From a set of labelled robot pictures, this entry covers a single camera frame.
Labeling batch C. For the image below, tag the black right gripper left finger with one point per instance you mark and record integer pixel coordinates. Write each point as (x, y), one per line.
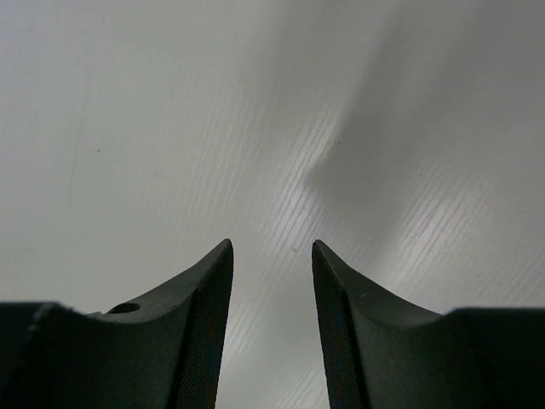
(161, 349)

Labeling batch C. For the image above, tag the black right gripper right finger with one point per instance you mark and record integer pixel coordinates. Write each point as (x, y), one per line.
(381, 351)

